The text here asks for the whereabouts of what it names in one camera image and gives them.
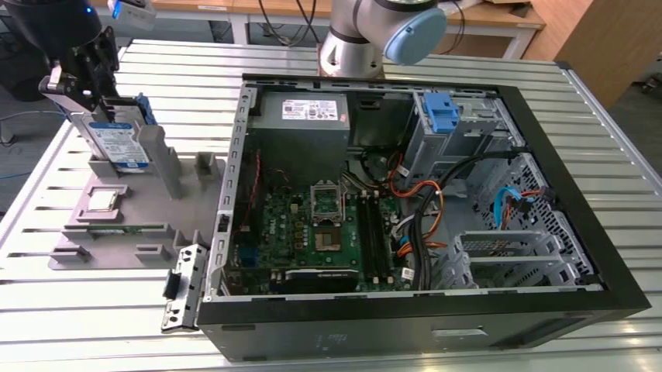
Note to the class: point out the grey metal drive cage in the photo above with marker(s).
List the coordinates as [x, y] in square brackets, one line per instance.
[464, 151]

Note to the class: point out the metal disk bay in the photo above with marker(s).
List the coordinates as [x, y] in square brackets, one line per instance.
[516, 260]

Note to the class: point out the blue expansion slot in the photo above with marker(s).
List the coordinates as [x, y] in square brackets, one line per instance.
[248, 257]

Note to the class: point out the green motherboard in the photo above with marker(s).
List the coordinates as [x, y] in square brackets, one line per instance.
[279, 232]

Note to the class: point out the wooden desk white frame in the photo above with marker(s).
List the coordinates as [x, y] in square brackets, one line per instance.
[503, 17]

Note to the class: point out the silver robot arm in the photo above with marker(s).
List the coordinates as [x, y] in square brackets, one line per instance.
[351, 42]

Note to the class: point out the black PC case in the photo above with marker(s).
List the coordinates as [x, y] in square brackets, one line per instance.
[361, 333]

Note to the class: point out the silver CPU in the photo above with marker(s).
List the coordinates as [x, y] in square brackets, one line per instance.
[102, 200]

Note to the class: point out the grey power supply unit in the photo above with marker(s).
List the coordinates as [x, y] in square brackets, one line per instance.
[331, 123]

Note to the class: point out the grey parts rack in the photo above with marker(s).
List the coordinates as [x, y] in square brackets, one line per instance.
[149, 217]

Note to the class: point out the long wooden desk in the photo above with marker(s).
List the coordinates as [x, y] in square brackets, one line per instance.
[232, 7]

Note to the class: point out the metal slot bracket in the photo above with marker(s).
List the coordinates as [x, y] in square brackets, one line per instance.
[192, 271]

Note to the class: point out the blue plastic drive latch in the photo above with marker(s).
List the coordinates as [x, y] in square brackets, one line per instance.
[439, 112]

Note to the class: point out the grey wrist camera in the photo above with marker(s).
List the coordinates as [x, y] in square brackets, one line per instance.
[136, 15]

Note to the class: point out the CPU socket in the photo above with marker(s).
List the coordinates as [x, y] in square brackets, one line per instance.
[328, 239]

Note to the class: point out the hard disk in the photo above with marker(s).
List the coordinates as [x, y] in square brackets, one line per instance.
[116, 143]

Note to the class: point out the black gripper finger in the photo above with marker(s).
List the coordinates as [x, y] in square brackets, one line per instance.
[108, 50]
[77, 83]

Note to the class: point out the black graphics card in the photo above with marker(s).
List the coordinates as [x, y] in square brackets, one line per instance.
[320, 281]

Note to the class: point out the black waste bin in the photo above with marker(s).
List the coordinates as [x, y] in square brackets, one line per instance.
[20, 87]

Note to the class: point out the green RAM stick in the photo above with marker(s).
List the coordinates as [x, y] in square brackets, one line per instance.
[124, 230]

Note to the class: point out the black RAM slot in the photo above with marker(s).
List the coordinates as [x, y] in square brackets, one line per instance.
[368, 240]
[381, 240]

